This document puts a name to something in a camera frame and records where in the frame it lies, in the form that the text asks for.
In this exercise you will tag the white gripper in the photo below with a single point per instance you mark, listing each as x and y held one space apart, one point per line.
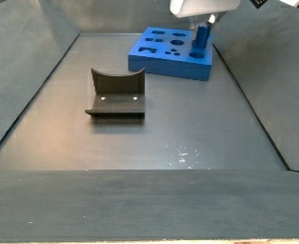
188 8

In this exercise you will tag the blue foam shape board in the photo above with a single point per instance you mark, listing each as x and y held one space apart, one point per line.
163 51

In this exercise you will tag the black curved fixture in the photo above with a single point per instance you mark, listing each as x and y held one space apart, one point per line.
119 94

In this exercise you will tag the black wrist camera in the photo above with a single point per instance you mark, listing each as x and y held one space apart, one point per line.
257 3

